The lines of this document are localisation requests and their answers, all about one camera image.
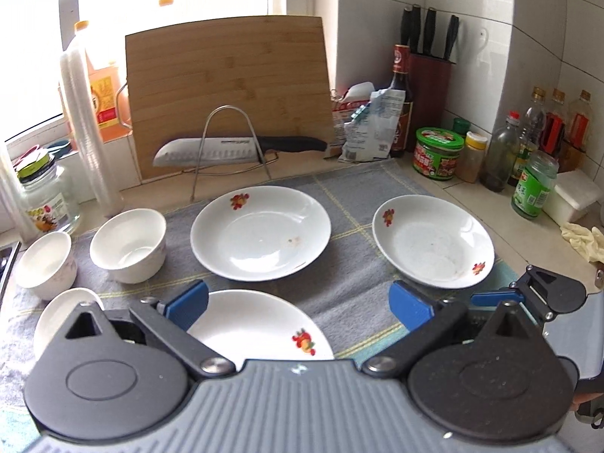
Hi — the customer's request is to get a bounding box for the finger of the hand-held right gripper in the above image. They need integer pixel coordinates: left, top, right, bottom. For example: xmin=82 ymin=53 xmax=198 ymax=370
xmin=471 ymin=267 xmax=539 ymax=308

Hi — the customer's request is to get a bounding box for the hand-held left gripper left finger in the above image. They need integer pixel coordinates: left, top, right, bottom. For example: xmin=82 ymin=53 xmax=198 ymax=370
xmin=63 ymin=279 xmax=237 ymax=381

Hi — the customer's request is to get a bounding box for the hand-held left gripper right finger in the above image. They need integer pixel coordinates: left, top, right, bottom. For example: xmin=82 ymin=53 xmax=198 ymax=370
xmin=361 ymin=280 xmax=534 ymax=379

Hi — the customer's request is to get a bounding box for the white plate with fruit print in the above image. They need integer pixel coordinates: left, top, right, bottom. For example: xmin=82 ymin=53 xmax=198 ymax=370
xmin=372 ymin=194 xmax=495 ymax=290
xmin=190 ymin=186 xmax=331 ymax=280
xmin=186 ymin=289 xmax=335 ymax=363

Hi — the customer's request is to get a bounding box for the white bowl pink floral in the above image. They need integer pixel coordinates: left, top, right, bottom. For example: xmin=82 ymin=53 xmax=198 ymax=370
xmin=32 ymin=287 xmax=106 ymax=363
xmin=14 ymin=231 xmax=79 ymax=301
xmin=89 ymin=208 xmax=167 ymax=285

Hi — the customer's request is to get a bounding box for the pale yellow rubber glove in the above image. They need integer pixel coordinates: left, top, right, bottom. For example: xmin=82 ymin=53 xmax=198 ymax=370
xmin=559 ymin=222 xmax=604 ymax=262

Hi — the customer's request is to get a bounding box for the grey checked towel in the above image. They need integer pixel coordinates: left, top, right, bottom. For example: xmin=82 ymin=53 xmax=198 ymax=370
xmin=0 ymin=158 xmax=520 ymax=439

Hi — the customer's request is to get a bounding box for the white plastic box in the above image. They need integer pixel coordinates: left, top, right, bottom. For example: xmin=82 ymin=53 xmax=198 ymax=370
xmin=542 ymin=170 xmax=598 ymax=227

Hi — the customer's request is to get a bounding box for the green label glass jar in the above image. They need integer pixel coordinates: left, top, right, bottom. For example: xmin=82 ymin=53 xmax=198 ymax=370
xmin=511 ymin=150 xmax=560 ymax=221

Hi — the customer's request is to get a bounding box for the yellow lid spice jar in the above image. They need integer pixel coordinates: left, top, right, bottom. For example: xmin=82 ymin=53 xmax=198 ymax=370
xmin=457 ymin=132 xmax=488 ymax=184

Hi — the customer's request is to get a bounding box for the dark bottle red cap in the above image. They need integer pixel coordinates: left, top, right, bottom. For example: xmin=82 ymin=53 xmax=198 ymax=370
xmin=480 ymin=111 xmax=521 ymax=193

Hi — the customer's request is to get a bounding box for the green lid sauce jar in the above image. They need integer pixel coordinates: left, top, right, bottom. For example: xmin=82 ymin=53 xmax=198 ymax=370
xmin=412 ymin=126 xmax=465 ymax=181

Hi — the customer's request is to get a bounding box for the glass jar green lid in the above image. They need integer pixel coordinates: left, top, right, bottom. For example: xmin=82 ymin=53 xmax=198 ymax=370
xmin=16 ymin=151 xmax=83 ymax=236

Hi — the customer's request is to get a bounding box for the red liquid bottle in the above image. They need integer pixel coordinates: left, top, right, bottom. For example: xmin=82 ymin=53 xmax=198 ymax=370
xmin=540 ymin=88 xmax=567 ymax=156

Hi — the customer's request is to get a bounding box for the amber liquid bottle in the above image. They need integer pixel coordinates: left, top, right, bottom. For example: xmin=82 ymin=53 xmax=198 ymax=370
xmin=566 ymin=89 xmax=594 ymax=161

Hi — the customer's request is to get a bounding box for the clear bottle gold cap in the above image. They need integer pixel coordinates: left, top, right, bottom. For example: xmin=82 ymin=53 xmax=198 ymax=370
xmin=507 ymin=86 xmax=548 ymax=187

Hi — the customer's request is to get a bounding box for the clear plastic bag roll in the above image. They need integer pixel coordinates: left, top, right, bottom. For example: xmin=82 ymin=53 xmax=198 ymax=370
xmin=59 ymin=47 xmax=124 ymax=218
xmin=0 ymin=142 xmax=35 ymax=241

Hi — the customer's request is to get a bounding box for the white crumpled food bag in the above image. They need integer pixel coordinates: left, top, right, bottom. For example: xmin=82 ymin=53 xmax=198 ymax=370
xmin=337 ymin=89 xmax=407 ymax=163

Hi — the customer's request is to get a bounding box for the steel sink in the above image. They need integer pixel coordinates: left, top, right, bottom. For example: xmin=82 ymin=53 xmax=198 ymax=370
xmin=0 ymin=240 xmax=22 ymax=303

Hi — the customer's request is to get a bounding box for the dark soy sauce bottle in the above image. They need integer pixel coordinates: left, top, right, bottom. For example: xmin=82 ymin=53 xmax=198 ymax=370
xmin=388 ymin=44 xmax=415 ymax=159

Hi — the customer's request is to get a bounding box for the dark red knife block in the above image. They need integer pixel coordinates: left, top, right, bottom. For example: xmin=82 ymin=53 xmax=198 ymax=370
xmin=408 ymin=52 xmax=456 ymax=140

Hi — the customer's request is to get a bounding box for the red and white packet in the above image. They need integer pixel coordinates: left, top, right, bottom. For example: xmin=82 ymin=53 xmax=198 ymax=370
xmin=330 ymin=82 xmax=376 ymax=149

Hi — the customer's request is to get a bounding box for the orange oil jug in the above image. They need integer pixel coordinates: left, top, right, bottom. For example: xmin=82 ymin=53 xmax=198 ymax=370
xmin=57 ymin=20 xmax=124 ymax=142

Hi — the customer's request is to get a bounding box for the bamboo cutting board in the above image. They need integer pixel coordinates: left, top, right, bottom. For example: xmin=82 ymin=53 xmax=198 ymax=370
xmin=118 ymin=15 xmax=337 ymax=184

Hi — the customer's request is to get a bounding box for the black-handled kitchen knife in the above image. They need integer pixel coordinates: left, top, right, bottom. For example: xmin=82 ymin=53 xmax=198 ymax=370
xmin=152 ymin=135 xmax=328 ymax=167

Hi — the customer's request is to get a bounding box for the metal wire rack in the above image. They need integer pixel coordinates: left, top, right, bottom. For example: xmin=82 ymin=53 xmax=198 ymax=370
xmin=189 ymin=105 xmax=279 ymax=203

